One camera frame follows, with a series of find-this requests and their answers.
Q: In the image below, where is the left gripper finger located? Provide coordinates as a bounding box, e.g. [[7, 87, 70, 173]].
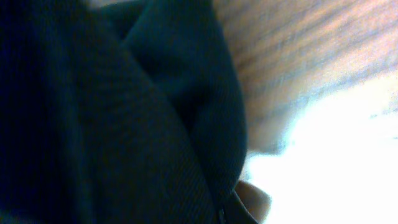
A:
[[217, 191, 258, 224]]

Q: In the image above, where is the black t-shirt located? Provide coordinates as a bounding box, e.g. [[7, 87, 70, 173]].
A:
[[1, 0, 247, 224]]

